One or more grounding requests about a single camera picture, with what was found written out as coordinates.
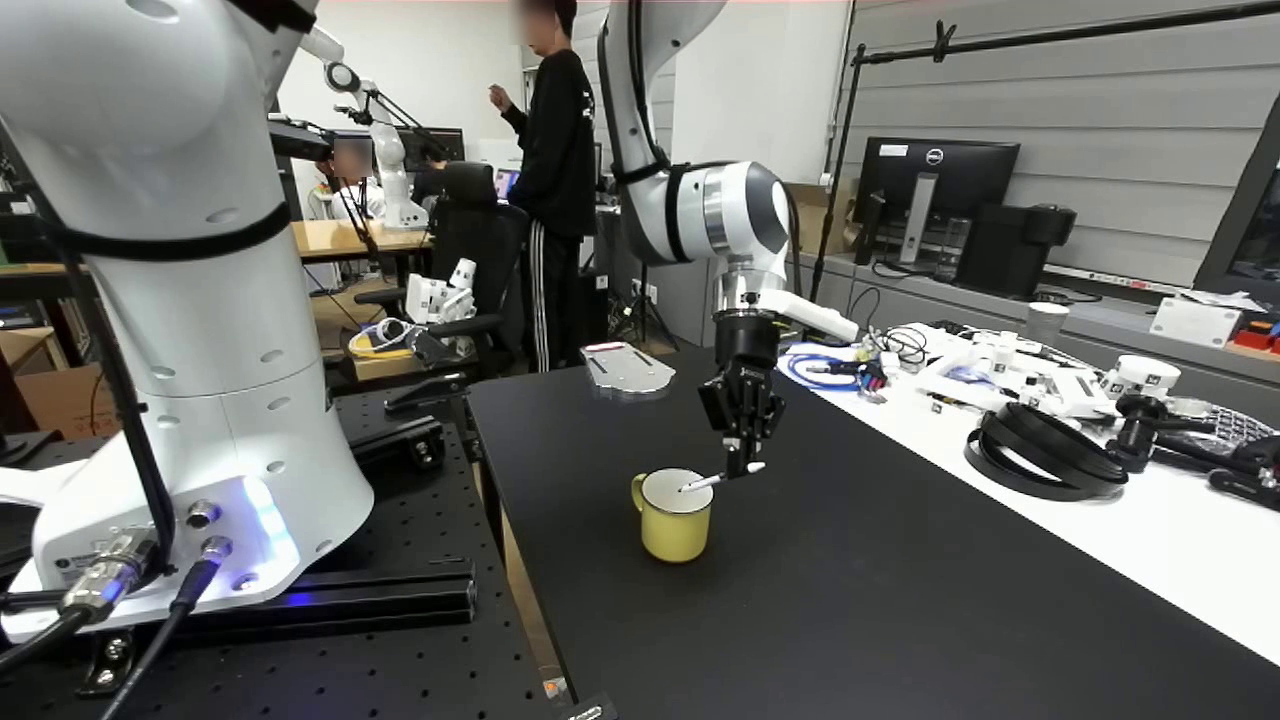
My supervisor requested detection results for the standing person in black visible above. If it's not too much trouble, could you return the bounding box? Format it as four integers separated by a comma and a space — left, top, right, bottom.
488, 0, 595, 370

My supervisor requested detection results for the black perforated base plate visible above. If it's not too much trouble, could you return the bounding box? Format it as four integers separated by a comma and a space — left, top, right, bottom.
0, 397, 573, 720

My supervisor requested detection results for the blue coiled cable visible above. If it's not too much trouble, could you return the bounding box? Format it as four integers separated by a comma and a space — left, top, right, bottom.
776, 339, 888, 399

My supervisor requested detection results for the black computer monitor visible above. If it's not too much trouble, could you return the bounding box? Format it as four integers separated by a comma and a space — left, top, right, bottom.
855, 138, 1020, 282

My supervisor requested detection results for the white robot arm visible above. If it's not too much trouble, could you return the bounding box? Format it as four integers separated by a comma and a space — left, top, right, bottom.
0, 0, 377, 640

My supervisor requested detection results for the black coiled strap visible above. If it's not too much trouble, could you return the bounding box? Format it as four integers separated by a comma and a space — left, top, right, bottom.
963, 399, 1136, 500

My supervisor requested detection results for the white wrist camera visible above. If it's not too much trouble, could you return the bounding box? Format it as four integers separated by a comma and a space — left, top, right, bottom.
761, 290, 859, 344

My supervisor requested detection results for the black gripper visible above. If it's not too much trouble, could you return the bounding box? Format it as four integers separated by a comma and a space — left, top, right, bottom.
698, 312, 778, 477

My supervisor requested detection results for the yellow enamel cup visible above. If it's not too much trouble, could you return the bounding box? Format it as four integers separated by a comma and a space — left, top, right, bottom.
630, 467, 714, 566

